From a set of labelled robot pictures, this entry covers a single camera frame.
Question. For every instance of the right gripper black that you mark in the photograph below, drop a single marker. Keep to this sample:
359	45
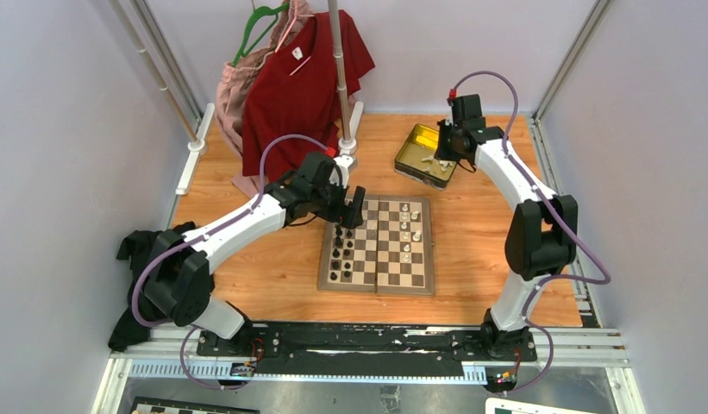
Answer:
442	152

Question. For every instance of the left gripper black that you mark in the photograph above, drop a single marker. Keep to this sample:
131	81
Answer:
349	214

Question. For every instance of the yellow metal tin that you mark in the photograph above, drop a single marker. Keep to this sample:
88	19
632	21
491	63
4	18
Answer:
420	143

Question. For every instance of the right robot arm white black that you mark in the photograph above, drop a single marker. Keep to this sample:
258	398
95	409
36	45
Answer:
537	244

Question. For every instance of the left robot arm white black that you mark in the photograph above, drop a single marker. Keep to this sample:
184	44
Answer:
268	212

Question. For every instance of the pile of white chess pieces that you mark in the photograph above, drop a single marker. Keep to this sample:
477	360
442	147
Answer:
431	164

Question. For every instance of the black chess pieces row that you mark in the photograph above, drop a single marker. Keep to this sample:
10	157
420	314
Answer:
341	255

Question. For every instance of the wooden chess board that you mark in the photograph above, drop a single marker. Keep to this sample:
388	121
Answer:
378	250

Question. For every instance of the white rack base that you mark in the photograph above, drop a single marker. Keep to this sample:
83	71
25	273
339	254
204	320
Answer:
350	123

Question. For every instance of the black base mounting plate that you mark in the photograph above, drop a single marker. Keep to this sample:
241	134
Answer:
356	349

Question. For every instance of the red t-shirt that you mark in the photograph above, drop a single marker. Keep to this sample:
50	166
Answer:
293	103

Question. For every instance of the pink garment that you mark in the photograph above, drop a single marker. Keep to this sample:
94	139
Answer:
238	76

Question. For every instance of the black cloth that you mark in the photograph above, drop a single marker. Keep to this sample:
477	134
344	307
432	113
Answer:
133	257

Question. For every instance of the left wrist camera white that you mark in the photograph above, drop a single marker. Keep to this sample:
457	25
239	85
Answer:
344	165

